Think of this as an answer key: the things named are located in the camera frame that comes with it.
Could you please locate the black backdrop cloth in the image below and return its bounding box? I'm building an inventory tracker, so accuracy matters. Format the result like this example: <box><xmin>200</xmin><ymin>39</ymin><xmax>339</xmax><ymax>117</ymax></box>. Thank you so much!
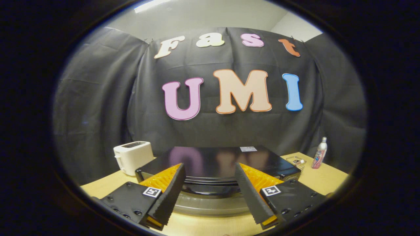
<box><xmin>52</xmin><ymin>27</ymin><xmax>367</xmax><ymax>186</ymax></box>

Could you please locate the black toaster oven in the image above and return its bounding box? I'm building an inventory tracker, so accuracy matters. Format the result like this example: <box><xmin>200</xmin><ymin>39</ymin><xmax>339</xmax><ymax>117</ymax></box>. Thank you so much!
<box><xmin>135</xmin><ymin>146</ymin><xmax>302</xmax><ymax>216</ymax></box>

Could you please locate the pink and white spray bottle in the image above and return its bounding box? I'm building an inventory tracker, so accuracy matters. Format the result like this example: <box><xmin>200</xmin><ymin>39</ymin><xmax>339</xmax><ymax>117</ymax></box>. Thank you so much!
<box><xmin>311</xmin><ymin>137</ymin><xmax>328</xmax><ymax>169</ymax></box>

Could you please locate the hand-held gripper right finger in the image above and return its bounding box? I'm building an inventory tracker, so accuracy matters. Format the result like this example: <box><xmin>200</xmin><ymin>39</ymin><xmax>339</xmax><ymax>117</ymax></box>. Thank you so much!
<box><xmin>235</xmin><ymin>162</ymin><xmax>327</xmax><ymax>230</ymax></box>

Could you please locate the white pop-up toaster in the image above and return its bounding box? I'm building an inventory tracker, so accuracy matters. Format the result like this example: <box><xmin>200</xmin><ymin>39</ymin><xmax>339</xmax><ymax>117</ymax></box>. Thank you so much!
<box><xmin>113</xmin><ymin>141</ymin><xmax>155</xmax><ymax>177</ymax></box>

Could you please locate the clear plastic container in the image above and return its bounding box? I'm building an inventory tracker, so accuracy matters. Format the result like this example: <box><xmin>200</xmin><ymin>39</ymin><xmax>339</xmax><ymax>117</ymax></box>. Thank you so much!
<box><xmin>285</xmin><ymin>156</ymin><xmax>307</xmax><ymax>171</ymax></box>

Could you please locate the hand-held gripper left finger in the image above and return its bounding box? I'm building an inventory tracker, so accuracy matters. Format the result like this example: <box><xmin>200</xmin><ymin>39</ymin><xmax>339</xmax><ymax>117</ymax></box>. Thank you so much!
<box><xmin>92</xmin><ymin>163</ymin><xmax>186</xmax><ymax>231</ymax></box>

